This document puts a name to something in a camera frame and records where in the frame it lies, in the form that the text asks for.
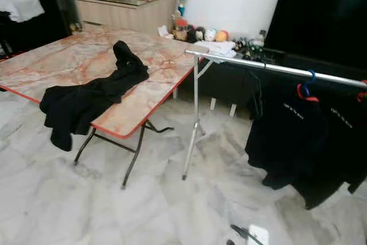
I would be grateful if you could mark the red-lidded jar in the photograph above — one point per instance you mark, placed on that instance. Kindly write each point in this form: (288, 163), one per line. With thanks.
(180, 31)

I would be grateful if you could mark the black hooded garment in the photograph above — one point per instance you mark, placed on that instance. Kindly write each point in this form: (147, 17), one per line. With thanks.
(80, 107)

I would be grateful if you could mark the black flat television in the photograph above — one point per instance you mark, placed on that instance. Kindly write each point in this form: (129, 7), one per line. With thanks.
(321, 15)

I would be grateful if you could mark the white cloth-covered furniture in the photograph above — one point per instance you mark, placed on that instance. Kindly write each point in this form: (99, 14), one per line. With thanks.
(20, 5)

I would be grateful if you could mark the white paper stack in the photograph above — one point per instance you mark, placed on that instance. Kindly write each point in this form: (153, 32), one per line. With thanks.
(215, 47)

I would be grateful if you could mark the black TV console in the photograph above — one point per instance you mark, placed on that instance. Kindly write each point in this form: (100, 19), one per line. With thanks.
(229, 84)

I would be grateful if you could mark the red plastic hanger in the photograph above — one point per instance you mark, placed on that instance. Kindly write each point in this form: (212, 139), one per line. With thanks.
(362, 94)

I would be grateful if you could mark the orange red round plush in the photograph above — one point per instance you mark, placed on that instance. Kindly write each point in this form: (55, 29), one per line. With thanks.
(222, 35)

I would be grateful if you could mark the white teal round plush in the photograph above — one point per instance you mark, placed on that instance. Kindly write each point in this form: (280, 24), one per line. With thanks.
(210, 34)

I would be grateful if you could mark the orange marble folding table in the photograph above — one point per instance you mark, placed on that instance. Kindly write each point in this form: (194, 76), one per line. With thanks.
(80, 61)

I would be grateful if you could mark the light wooden sideboard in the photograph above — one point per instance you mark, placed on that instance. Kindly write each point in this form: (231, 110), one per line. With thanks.
(120, 14)

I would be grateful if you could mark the silver metal clothes rack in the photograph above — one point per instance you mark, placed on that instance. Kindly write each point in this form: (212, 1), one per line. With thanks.
(264, 66)

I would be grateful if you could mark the black shirt red collar trim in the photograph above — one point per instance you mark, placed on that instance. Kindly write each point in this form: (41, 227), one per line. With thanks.
(281, 136)

